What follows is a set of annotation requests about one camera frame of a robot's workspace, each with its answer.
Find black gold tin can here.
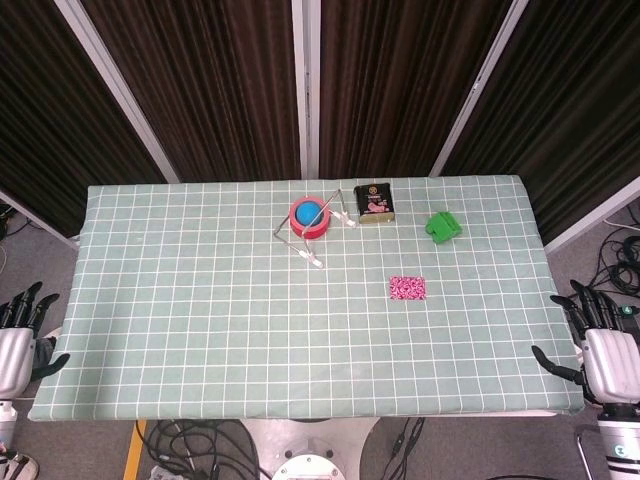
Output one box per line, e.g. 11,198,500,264
353,183,398,226

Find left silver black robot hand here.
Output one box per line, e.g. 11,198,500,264
0,281,71,400

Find green checked tablecloth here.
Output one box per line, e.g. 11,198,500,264
27,173,586,422

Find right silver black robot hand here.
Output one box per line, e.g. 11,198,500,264
530,279,640,407

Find white partition frame post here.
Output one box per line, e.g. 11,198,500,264
53,0,180,184
428,0,530,177
291,0,321,180

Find blue ball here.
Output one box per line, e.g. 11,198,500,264
294,202,324,227

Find metal tongs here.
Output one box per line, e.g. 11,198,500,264
272,188,357,271

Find black cable with inline plug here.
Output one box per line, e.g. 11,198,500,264
387,417,426,480

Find yellow floor tape strip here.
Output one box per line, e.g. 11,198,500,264
123,419,149,480

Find red tape roll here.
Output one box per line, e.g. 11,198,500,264
289,196,332,241

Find white partition frame rail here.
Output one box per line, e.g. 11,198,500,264
0,188,81,250
543,175,640,252

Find green plastic block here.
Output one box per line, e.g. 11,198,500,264
424,210,464,246

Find white sneaker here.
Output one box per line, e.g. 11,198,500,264
0,452,40,480

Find silver white robot base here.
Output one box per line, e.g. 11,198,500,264
239,417,381,480

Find pink patterned playing card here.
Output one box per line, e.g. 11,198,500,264
389,275,427,301

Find dark brown curtain panel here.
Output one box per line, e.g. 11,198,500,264
442,0,640,246
319,0,511,179
0,0,169,239
79,0,301,182

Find black floor cable bundle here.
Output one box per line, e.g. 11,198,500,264
143,418,261,480
584,202,640,304

